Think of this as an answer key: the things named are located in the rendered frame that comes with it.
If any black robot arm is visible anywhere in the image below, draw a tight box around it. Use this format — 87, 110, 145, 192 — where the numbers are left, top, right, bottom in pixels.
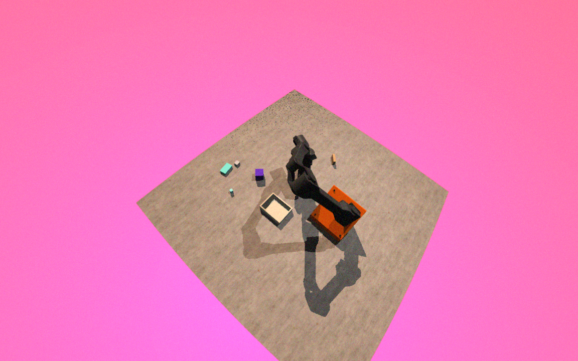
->
286, 135, 361, 227

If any mint green rectangular block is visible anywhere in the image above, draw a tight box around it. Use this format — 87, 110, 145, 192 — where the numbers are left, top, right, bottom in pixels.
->
220, 163, 232, 175

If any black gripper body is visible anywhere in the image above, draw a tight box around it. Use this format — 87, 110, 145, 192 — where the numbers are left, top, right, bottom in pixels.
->
298, 161, 313, 177

